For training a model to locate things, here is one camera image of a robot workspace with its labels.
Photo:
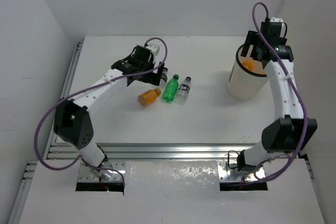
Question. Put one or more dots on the left aluminium rail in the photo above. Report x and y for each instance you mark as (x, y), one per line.
(65, 90)

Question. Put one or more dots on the orange bottle facing camera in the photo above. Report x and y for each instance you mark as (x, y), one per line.
(248, 64)

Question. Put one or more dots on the orange bottle sideways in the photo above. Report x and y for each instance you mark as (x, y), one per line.
(148, 97)

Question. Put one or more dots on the white bin with black rim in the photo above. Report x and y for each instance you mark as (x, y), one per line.
(242, 83)

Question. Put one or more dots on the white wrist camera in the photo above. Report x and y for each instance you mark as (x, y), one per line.
(276, 20)
(154, 49)

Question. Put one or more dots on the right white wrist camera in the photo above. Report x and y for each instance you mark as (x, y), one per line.
(276, 20)

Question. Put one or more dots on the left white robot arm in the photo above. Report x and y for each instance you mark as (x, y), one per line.
(72, 121)

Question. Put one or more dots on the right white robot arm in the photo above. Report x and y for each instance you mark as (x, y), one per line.
(291, 129)

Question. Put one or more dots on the front aluminium rail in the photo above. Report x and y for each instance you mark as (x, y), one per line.
(172, 151)

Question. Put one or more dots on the black label clear bottle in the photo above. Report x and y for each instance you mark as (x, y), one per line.
(163, 78)

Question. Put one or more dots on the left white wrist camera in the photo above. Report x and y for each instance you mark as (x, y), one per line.
(154, 49)

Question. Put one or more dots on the green plastic bottle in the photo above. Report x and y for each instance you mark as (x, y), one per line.
(171, 89)

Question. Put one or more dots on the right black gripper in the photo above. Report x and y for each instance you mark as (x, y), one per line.
(252, 38)

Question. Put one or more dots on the blue label clear bottle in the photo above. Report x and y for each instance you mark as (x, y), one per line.
(183, 91)

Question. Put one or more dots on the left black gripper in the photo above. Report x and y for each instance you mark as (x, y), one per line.
(151, 76)

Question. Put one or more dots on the aluminium rail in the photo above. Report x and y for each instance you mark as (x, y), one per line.
(172, 151)
(65, 90)

